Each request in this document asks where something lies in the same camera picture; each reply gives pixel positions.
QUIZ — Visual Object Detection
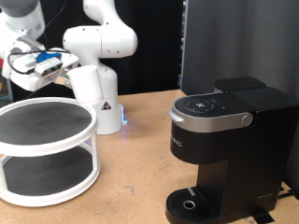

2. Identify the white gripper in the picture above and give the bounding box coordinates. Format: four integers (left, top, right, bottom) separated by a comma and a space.
10, 50, 80, 92

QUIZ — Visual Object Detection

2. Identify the black curtain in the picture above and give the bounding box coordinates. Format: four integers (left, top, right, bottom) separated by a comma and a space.
36, 0, 185, 104

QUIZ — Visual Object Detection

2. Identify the white two-tier turntable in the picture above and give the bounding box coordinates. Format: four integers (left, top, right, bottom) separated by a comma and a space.
0, 96, 102, 208

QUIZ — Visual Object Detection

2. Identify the black tape strip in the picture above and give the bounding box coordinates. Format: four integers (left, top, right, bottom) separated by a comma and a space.
249, 207, 276, 224

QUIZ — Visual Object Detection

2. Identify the black Keurig coffee machine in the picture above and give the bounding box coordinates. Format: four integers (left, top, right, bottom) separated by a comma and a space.
164, 86, 299, 224

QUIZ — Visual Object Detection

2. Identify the dark grey partition panel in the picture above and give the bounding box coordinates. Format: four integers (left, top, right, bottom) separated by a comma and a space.
180, 0, 299, 200

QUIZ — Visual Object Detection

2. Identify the clear water tank black lid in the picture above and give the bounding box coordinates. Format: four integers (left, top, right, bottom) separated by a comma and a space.
214, 77, 267, 94

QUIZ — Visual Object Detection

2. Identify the black power cable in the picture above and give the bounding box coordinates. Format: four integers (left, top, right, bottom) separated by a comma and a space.
277, 186, 296, 200

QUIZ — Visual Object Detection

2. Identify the black camera cable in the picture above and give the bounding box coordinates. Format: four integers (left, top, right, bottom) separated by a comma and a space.
7, 0, 72, 77

